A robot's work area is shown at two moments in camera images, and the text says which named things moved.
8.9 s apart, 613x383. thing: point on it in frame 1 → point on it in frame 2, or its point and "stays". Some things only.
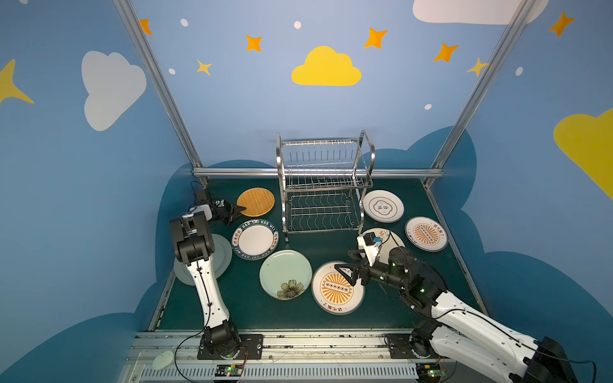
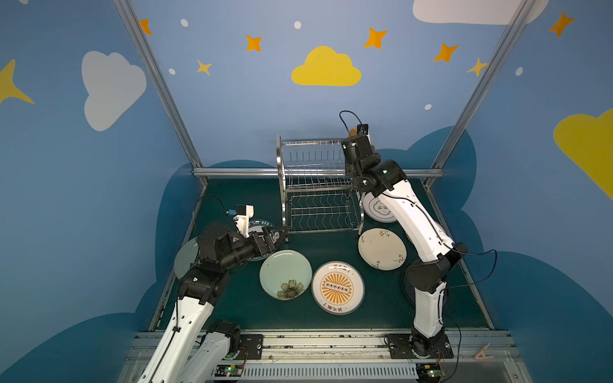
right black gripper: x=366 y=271 → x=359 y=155
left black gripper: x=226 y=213 → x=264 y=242
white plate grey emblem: x=383 y=206 stays
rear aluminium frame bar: x=317 y=171 stays
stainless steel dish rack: x=324 y=183 stays
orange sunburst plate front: x=334 y=293 stays
